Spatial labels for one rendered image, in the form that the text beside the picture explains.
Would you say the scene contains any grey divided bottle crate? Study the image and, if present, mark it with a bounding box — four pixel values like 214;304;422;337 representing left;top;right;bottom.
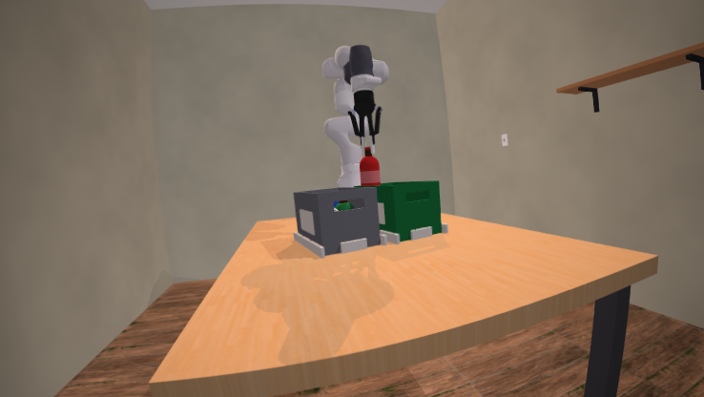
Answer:
294;187;381;256

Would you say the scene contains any green bottle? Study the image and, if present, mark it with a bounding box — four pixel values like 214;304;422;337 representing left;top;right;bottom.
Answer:
335;200;355;211

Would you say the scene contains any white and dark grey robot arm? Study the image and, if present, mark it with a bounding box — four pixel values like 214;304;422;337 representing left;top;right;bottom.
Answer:
322;45;389;187

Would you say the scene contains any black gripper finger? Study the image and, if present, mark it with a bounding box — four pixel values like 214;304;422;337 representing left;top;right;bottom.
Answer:
348;107;365;155
365;105;383;154

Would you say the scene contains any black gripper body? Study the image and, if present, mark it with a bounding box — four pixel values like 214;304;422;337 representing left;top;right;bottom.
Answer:
354;90;376;116

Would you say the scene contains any green plastic crate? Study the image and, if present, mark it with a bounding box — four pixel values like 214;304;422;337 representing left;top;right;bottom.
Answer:
354;180;442;242

